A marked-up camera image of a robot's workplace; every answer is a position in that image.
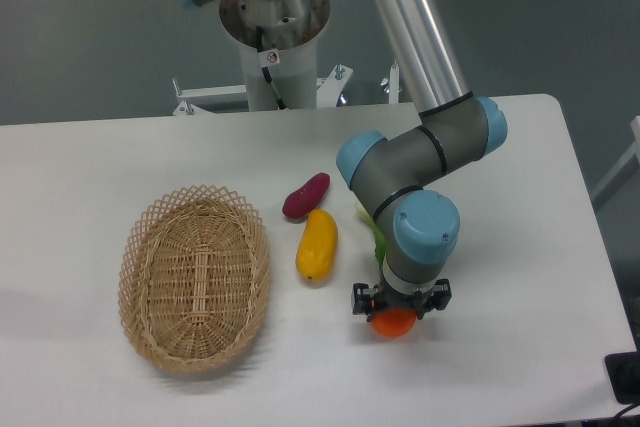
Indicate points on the yellow mango toy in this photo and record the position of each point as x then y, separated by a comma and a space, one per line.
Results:
317, 248

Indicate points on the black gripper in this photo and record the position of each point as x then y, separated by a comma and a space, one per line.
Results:
368, 300

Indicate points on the green leafy vegetable toy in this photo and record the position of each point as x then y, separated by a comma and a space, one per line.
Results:
381, 245

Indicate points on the orange fruit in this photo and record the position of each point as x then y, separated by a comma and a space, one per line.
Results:
394, 322

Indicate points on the purple sweet potato toy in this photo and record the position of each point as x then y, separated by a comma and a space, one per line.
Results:
302, 201

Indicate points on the white frame at right edge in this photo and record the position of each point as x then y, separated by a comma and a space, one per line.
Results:
620, 172

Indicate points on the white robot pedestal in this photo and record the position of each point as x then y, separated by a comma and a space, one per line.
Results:
277, 42

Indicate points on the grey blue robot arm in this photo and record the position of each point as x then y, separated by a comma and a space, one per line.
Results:
390, 177

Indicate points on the black device at table edge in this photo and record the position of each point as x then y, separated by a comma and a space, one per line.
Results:
623, 373

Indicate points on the woven wicker basket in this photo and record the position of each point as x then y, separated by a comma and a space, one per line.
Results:
195, 279

